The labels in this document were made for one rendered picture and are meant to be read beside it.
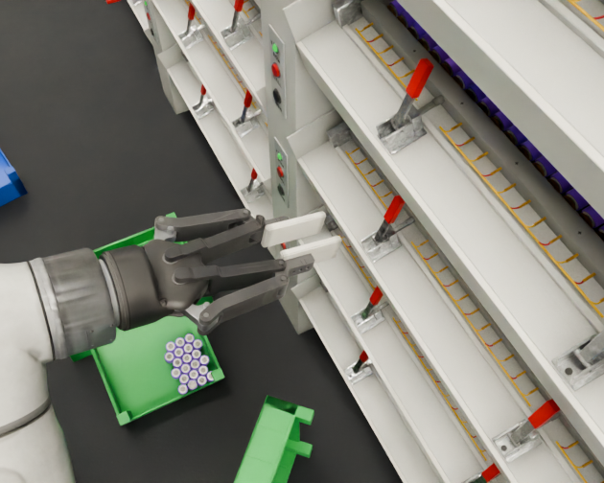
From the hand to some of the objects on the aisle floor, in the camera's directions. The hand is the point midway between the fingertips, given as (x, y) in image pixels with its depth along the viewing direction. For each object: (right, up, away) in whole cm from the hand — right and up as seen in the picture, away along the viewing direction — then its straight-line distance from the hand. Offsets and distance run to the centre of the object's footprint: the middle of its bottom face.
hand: (302, 241), depth 68 cm
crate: (-7, -49, +45) cm, 66 cm away
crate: (-82, +11, +85) cm, 119 cm away
